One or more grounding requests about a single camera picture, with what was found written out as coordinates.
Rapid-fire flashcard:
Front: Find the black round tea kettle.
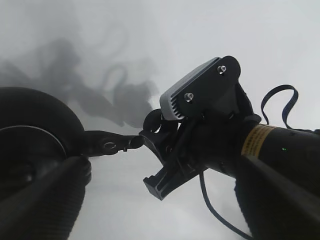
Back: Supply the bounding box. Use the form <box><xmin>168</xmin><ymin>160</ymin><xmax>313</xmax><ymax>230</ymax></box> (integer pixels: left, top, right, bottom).
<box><xmin>0</xmin><ymin>87</ymin><xmax>144</xmax><ymax>199</ymax></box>

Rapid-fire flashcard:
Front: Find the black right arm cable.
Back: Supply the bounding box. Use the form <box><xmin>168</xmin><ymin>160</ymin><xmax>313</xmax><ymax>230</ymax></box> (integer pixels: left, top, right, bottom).
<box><xmin>199</xmin><ymin>84</ymin><xmax>299</xmax><ymax>240</ymax></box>

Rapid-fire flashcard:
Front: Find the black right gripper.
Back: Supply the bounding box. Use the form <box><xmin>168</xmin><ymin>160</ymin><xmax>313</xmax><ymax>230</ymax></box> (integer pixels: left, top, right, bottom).
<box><xmin>140</xmin><ymin>83</ymin><xmax>261</xmax><ymax>200</ymax></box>

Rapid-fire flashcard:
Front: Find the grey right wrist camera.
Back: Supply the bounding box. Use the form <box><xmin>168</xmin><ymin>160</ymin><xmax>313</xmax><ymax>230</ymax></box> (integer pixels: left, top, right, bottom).
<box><xmin>159</xmin><ymin>57</ymin><xmax>222</xmax><ymax>121</ymax></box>

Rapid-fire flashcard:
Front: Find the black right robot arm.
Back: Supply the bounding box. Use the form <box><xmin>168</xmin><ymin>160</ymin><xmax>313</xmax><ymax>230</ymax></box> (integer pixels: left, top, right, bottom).
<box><xmin>140</xmin><ymin>80</ymin><xmax>320</xmax><ymax>200</ymax></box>

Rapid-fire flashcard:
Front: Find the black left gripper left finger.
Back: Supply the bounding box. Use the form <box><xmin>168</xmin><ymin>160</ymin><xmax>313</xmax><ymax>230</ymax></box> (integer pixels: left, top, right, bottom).
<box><xmin>0</xmin><ymin>156</ymin><xmax>92</xmax><ymax>240</ymax></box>

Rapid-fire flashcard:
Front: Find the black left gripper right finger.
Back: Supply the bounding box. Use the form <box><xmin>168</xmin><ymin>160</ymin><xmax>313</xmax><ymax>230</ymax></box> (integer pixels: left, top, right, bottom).
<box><xmin>234</xmin><ymin>156</ymin><xmax>320</xmax><ymax>240</ymax></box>

